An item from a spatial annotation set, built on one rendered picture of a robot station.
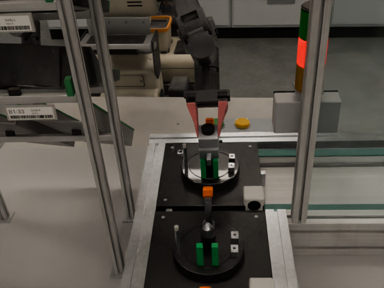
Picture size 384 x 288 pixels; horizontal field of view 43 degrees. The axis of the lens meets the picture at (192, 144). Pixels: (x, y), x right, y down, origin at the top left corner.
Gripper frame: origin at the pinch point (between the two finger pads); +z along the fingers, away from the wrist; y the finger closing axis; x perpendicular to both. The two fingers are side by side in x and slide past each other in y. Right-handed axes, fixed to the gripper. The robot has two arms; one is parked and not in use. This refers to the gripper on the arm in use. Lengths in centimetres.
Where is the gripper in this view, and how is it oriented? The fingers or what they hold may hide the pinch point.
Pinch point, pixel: (208, 133)
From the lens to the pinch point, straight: 109.1
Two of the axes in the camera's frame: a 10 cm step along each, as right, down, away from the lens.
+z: 0.2, 9.9, -1.3
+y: 10.0, -0.3, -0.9
